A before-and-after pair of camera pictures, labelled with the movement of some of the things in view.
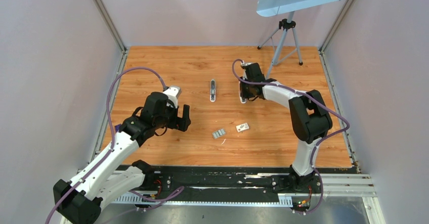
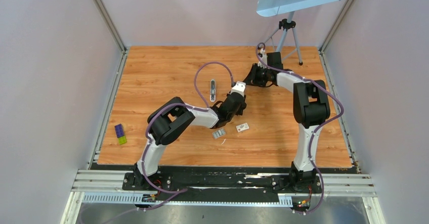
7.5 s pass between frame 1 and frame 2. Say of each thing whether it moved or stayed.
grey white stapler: stayed
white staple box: stayed
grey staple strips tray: stayed
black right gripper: moved
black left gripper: moved
